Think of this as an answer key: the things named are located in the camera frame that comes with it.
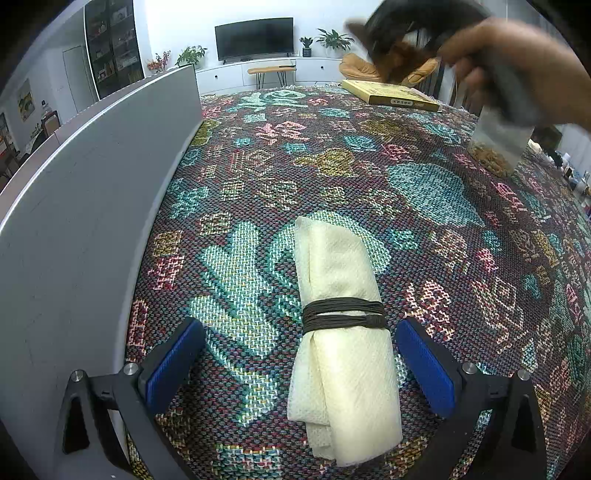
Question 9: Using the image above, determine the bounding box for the row of toiletry bottles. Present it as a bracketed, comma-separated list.
[531, 138, 591, 217]

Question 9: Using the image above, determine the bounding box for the vase of red flowers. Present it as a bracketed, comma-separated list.
[147, 51, 171, 75]

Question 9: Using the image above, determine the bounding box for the white storage box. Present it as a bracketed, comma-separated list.
[0, 64, 203, 480]

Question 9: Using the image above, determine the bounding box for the large leafy potted plant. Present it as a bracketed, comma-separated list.
[315, 28, 354, 51]

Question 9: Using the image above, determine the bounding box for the framed wall picture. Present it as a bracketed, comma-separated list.
[17, 78, 35, 121]

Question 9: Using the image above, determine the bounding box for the bushy potted plant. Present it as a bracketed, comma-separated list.
[174, 45, 208, 70]

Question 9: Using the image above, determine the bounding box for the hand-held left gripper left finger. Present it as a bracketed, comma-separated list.
[52, 316, 207, 480]

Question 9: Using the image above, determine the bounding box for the cream cloth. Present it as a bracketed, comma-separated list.
[287, 216, 403, 467]

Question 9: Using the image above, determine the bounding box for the clear jar with black lid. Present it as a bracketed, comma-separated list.
[466, 104, 534, 177]

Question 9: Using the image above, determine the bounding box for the dark glass bookshelf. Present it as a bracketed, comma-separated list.
[84, 0, 147, 100]

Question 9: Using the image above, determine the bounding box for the white tv cabinet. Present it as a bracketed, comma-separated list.
[194, 56, 352, 95]

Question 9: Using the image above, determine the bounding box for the black television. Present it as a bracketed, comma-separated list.
[215, 17, 294, 64]

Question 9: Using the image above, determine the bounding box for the patterned woven blanket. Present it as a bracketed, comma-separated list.
[124, 85, 591, 480]

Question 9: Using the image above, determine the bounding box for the small wooden coffee table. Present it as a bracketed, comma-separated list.
[247, 64, 297, 89]

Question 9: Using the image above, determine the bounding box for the person's right hand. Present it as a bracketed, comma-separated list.
[438, 18, 591, 132]

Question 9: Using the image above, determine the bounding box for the flat yellow box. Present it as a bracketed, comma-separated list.
[341, 79, 443, 112]

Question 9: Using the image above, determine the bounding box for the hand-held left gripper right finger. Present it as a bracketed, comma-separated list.
[395, 318, 548, 480]

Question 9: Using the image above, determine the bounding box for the orange rocking chair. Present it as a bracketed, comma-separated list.
[339, 52, 439, 86]

